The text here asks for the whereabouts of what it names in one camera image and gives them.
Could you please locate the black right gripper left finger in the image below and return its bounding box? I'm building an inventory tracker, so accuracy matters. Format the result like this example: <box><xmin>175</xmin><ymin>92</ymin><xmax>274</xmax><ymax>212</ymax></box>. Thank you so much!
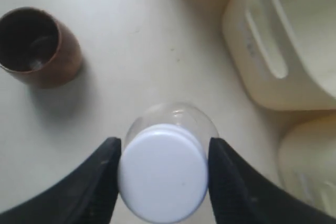
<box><xmin>1</xmin><ymin>137</ymin><xmax>121</xmax><ymax>223</ymax></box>

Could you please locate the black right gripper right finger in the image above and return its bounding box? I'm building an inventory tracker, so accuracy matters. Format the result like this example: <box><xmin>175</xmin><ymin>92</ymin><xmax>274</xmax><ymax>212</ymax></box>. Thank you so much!
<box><xmin>208</xmin><ymin>137</ymin><xmax>335</xmax><ymax>224</ymax></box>

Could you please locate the clear plastic bottle white cap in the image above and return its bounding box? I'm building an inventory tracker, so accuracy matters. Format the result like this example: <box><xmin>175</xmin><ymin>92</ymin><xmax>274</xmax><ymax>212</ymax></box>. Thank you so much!
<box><xmin>118</xmin><ymin>102</ymin><xmax>218</xmax><ymax>223</ymax></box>

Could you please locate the brown wooden cup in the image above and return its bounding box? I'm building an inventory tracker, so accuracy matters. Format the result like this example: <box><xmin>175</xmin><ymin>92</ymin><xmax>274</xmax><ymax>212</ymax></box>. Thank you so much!
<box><xmin>1</xmin><ymin>7</ymin><xmax>82</xmax><ymax>89</ymax></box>

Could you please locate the right cream plastic bin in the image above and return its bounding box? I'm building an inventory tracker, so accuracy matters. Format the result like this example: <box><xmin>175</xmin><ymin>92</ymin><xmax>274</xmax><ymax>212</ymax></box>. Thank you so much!
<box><xmin>279</xmin><ymin>115</ymin><xmax>335</xmax><ymax>216</ymax></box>

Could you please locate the cream plastic bin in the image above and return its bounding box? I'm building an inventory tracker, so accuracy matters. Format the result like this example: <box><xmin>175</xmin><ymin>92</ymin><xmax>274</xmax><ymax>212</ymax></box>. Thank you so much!
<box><xmin>222</xmin><ymin>0</ymin><xmax>335</xmax><ymax>111</ymax></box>
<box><xmin>279</xmin><ymin>115</ymin><xmax>335</xmax><ymax>216</ymax></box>

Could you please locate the middle cream plastic bin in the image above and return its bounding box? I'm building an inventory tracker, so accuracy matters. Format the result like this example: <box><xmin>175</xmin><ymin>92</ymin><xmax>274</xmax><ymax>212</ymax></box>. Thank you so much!
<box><xmin>222</xmin><ymin>0</ymin><xmax>335</xmax><ymax>111</ymax></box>

